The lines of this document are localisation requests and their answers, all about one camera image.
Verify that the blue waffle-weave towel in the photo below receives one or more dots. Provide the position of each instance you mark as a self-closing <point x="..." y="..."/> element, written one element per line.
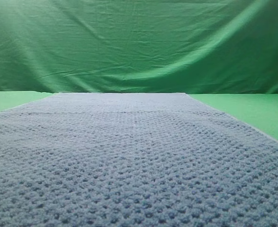
<point x="133" y="160"/>

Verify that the green backdrop cloth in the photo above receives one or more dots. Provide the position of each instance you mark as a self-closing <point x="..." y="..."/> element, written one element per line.
<point x="131" y="46"/>

